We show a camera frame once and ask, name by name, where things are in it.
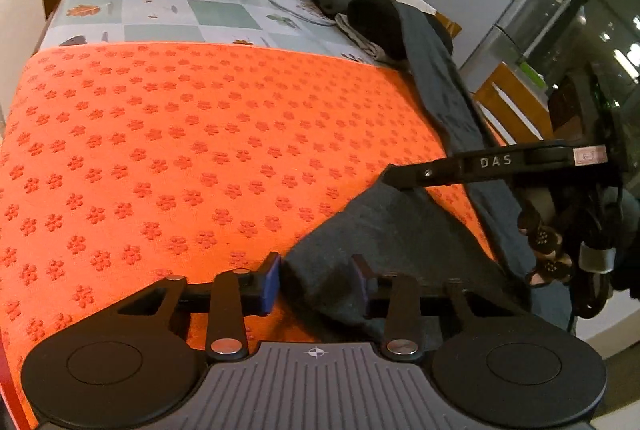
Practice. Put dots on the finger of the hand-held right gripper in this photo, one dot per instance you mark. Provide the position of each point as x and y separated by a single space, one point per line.
450 170

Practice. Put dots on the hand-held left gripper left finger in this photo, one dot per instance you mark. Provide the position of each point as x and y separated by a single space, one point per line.
270 282

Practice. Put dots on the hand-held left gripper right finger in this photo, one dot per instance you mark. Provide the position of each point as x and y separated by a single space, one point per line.
361 277

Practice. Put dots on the dark grey sweater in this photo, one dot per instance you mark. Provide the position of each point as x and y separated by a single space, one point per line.
400 230

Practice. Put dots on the person's right hand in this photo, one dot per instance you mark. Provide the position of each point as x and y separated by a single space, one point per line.
545 237

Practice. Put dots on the small green box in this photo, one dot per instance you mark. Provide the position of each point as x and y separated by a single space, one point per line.
531 74

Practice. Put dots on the dark glass window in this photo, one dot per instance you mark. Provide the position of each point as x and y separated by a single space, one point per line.
615 35

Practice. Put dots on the folded beige garment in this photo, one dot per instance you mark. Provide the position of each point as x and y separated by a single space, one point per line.
357 37

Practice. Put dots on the orange flower-patterned mat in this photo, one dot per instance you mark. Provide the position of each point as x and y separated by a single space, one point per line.
150 135

